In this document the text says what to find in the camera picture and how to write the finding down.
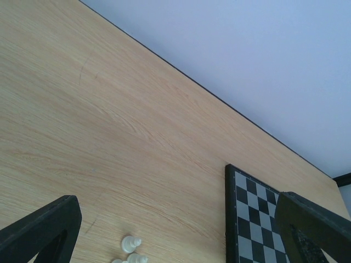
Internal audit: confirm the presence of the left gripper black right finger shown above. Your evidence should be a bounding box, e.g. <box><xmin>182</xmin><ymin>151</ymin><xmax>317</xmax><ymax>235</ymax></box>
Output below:
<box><xmin>275</xmin><ymin>192</ymin><xmax>350</xmax><ymax>262</ymax></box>

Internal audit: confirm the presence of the black grey chess board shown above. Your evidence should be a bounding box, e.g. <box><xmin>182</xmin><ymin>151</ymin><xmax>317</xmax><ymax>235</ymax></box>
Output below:
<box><xmin>225</xmin><ymin>164</ymin><xmax>289</xmax><ymax>263</ymax></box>

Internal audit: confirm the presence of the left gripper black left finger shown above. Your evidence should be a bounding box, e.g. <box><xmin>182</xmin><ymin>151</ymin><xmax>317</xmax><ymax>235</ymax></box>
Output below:
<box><xmin>1</xmin><ymin>195</ymin><xmax>82</xmax><ymax>262</ymax></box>

